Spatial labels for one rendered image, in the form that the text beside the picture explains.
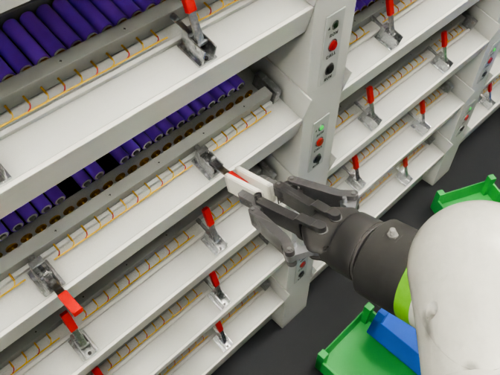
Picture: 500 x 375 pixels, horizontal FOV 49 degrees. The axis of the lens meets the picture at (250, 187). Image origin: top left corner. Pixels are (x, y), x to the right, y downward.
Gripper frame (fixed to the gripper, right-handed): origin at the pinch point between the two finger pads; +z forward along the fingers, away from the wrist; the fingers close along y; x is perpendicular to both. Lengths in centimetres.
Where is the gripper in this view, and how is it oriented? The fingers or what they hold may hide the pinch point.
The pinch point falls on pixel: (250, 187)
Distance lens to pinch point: 74.1
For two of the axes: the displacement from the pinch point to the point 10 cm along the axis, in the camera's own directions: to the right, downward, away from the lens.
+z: -6.8, -3.7, 6.4
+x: -1.8, -7.6, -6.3
